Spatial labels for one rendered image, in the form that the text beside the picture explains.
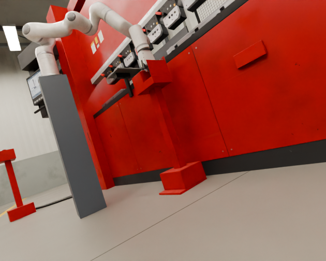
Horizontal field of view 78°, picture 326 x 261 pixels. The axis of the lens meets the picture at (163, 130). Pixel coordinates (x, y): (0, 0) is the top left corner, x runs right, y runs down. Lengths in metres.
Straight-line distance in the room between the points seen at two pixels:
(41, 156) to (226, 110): 8.06
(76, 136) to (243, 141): 1.09
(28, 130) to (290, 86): 8.59
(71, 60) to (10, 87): 6.85
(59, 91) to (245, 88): 1.22
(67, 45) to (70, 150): 1.65
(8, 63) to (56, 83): 8.30
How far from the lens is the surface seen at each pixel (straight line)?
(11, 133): 9.00
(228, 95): 1.22
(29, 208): 2.97
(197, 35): 1.35
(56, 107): 1.58
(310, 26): 1.12
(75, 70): 2.73
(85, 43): 2.81
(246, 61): 1.16
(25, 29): 1.85
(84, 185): 1.52
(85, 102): 2.58
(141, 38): 1.38
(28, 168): 8.79
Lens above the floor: 0.30
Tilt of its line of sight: 3 degrees up
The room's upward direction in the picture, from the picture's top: 18 degrees counter-clockwise
